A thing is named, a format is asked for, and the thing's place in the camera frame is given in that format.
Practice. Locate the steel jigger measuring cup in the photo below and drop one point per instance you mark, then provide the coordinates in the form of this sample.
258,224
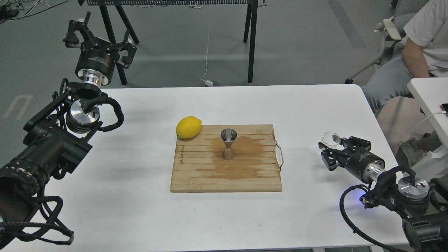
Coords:
228,136

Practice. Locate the grey office chair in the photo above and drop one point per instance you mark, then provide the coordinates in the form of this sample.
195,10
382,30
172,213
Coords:
391,31

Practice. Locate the yellow lemon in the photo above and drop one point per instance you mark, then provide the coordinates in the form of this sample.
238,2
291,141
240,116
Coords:
188,127

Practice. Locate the seated person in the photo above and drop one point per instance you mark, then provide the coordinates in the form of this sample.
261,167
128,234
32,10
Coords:
422,53

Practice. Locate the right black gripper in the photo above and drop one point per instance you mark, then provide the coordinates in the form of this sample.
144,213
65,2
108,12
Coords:
363,164

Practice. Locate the white side table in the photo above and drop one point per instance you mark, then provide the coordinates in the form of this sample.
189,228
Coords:
431,93

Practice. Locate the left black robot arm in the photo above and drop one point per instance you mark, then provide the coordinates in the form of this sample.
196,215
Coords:
58,137

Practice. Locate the wooden cutting board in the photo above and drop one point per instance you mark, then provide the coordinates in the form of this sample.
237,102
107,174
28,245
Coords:
198,165

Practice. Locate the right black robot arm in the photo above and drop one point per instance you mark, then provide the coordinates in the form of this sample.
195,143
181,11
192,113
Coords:
422,205

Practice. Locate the small clear glass beaker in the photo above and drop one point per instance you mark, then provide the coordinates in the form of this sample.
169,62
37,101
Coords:
331,139

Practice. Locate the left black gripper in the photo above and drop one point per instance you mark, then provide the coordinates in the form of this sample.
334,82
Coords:
96,64

